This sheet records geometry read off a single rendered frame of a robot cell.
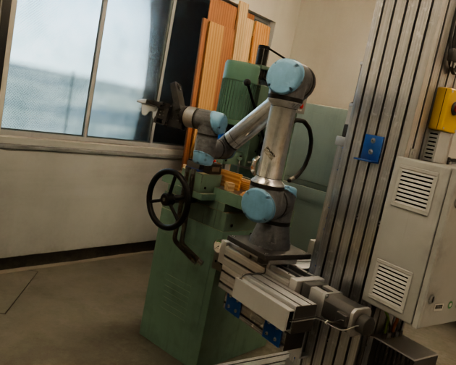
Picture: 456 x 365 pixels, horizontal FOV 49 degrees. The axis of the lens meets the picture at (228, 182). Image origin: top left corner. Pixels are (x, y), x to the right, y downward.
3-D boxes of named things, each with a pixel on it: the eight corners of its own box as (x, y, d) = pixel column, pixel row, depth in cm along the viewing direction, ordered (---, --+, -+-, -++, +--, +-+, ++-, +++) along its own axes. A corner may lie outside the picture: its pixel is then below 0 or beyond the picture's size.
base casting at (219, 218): (161, 206, 262) (163, 189, 261) (231, 204, 306) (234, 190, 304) (224, 232, 233) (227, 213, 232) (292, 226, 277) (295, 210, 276)
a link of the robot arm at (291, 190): (295, 221, 185) (303, 185, 183) (282, 225, 173) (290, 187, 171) (266, 212, 190) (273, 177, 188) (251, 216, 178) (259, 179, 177)
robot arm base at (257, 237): (297, 250, 183) (304, 224, 181) (267, 251, 173) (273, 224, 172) (271, 237, 194) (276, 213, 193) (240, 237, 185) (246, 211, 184)
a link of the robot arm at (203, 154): (221, 166, 185) (226, 137, 183) (205, 166, 175) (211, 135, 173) (203, 161, 188) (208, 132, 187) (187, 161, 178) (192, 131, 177)
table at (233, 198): (147, 180, 255) (148, 169, 254) (189, 181, 278) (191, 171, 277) (235, 213, 217) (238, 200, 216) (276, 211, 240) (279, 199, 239)
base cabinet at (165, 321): (137, 333, 272) (160, 206, 262) (210, 313, 316) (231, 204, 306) (195, 373, 243) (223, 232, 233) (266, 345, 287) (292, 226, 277)
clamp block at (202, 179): (178, 185, 240) (181, 166, 239) (197, 185, 250) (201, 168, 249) (200, 193, 231) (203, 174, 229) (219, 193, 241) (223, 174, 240)
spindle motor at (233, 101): (207, 120, 252) (218, 58, 248) (229, 124, 266) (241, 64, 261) (232, 126, 241) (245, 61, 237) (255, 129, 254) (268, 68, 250)
